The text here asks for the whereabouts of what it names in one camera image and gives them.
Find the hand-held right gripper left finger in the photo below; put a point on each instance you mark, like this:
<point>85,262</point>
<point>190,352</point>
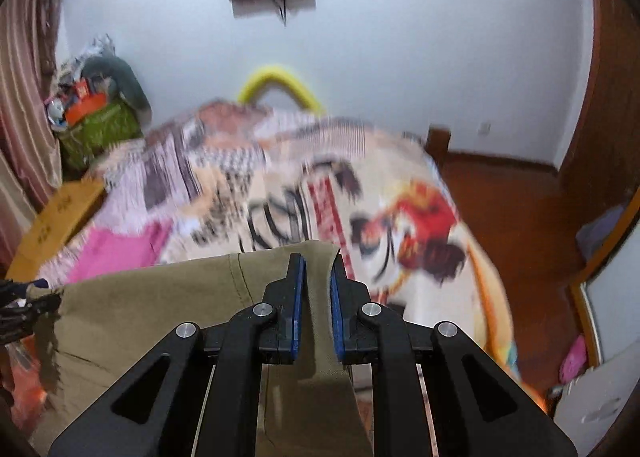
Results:
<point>299,307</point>

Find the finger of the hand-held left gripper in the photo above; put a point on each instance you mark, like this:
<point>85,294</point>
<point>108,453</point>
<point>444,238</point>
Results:
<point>30,285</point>
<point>45,306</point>

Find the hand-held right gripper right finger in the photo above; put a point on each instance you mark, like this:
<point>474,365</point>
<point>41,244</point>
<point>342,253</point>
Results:
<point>337,317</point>

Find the khaki pants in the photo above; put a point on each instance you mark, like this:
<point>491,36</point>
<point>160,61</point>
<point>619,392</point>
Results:
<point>150,317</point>

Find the orange cloth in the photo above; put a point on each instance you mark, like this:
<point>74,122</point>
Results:
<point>27,382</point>

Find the cardboard box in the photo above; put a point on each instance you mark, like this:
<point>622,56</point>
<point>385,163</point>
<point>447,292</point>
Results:
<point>55,222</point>

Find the pink cloth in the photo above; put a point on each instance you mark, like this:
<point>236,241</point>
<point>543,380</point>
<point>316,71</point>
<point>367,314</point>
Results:
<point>120,247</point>

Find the printed blanket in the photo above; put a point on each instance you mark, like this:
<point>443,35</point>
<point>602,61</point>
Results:
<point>300,172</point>

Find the green bag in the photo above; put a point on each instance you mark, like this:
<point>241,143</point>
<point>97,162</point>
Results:
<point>100,132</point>

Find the orange box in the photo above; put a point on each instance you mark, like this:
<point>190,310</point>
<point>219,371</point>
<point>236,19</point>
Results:
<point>85,107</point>

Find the striped pink curtain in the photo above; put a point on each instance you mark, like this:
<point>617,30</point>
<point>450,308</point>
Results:
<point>25,87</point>

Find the wooden bedpost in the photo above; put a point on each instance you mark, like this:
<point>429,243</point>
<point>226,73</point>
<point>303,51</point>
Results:
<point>440,139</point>

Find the yellow foam tube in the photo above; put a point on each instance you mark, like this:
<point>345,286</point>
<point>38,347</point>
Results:
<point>295,82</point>

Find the pink slipper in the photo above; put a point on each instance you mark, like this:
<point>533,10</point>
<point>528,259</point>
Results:
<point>574,359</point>

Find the white board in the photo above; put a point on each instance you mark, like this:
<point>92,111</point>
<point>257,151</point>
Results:
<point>595,407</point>

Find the grey cloth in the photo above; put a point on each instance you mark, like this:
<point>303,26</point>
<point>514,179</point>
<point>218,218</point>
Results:
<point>600,232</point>

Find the wood framed panel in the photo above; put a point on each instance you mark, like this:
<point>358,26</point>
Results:
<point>615,307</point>

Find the wall outlet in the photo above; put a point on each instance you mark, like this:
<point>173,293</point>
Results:
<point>484,128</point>

